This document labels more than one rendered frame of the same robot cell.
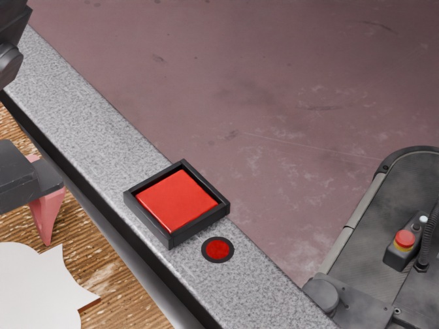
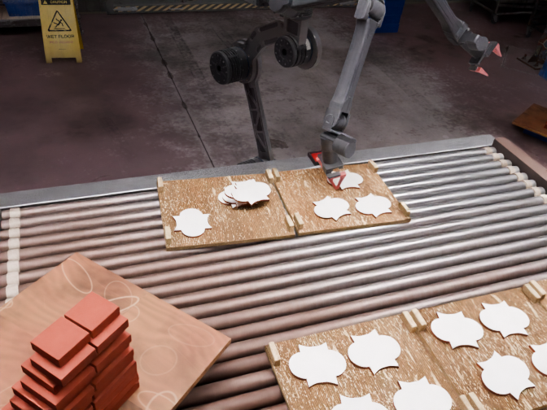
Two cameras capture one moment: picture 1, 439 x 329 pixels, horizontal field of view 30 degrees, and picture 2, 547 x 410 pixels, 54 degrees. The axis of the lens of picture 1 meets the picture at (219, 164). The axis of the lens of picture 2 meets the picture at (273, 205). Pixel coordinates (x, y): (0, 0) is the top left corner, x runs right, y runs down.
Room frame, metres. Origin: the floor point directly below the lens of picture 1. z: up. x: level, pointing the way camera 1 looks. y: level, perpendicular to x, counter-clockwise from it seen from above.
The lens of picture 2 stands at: (0.14, 1.81, 2.06)
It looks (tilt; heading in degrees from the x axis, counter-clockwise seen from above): 38 degrees down; 287
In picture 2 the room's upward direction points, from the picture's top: 6 degrees clockwise
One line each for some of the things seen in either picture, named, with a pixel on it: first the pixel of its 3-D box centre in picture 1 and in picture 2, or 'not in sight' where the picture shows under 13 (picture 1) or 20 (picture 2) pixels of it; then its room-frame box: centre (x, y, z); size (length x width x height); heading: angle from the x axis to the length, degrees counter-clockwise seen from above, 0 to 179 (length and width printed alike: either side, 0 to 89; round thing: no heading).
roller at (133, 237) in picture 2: not in sight; (304, 211); (0.47, 0.37, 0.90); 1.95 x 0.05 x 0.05; 41
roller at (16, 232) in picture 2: not in sight; (294, 194); (0.54, 0.29, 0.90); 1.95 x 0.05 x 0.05; 41
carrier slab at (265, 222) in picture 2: not in sight; (222, 208); (0.72, 0.52, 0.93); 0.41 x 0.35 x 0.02; 36
